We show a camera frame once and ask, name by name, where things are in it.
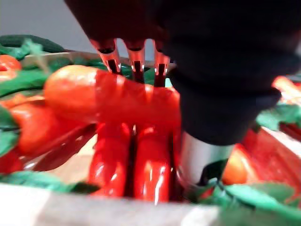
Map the dark green cucumber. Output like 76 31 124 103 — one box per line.
0 34 65 54

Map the green leafy vegetable top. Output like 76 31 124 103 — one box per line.
198 180 301 214
255 103 301 132
0 105 21 158
0 70 51 97
0 170 101 195

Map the glossy red pepper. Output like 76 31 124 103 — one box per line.
18 123 97 173
241 128 301 191

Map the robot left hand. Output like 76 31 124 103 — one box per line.
63 0 301 204

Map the beige basket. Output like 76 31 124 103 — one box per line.
0 49 301 226

